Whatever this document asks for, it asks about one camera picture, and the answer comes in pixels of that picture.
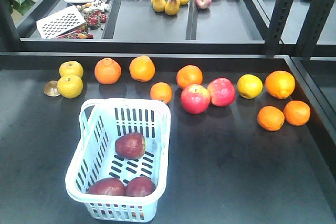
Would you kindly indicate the white small parts pile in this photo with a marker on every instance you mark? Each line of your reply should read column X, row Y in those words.
column 102, row 1

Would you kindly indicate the checkerboard calibration board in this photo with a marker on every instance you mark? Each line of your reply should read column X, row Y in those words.
column 59, row 22

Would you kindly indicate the yellow apple back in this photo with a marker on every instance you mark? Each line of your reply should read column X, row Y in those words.
column 71, row 67

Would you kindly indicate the light blue plastic basket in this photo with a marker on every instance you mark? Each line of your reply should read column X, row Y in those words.
column 101, row 122

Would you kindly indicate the pink red apple left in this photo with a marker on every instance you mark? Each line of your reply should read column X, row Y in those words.
column 195, row 99

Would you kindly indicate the black wooden display stand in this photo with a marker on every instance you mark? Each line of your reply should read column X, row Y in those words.
column 223, row 168

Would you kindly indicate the dark red apple edge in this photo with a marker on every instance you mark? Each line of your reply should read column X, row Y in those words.
column 130, row 146

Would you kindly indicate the brown pear two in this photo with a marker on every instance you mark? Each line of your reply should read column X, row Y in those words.
column 172, row 7

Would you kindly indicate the brown half fruit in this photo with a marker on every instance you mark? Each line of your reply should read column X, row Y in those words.
column 51, row 89

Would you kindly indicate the navel orange with knob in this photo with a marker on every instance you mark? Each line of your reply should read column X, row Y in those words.
column 107, row 71

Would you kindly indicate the yellow orange fruit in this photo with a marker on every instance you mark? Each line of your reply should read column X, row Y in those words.
column 249, row 86

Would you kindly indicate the yellow apple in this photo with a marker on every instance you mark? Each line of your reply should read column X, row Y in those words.
column 70, row 86
column 71, row 67

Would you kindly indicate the orange at basket edge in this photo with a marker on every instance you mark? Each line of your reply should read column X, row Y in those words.
column 142, row 68

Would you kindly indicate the pink red apple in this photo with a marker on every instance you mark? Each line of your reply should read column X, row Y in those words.
column 195, row 99
column 222, row 92

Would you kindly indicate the brown pear one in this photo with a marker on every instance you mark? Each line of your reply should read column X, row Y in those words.
column 159, row 5

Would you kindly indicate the large navel orange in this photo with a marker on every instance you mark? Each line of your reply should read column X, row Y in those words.
column 280, row 84

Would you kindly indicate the small orange far left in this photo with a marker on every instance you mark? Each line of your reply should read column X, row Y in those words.
column 161, row 91

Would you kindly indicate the pink peach apple one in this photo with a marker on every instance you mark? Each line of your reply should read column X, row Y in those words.
column 203, row 4

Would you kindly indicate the yellow apple front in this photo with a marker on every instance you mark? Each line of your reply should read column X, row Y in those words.
column 70, row 86

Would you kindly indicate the small orange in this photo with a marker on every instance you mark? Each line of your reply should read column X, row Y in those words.
column 297, row 113
column 270, row 118
column 161, row 91

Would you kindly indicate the large orange back left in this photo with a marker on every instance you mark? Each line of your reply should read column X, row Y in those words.
column 189, row 75

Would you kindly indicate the cherry tomato bunch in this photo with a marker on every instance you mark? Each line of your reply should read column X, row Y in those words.
column 94, row 16

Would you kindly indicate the dark red apple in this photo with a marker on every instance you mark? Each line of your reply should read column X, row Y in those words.
column 107, row 186
column 139, row 187

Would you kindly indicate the small orange right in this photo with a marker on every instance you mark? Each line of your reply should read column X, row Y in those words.
column 297, row 113

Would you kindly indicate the pink red apple right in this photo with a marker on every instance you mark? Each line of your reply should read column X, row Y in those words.
column 222, row 92

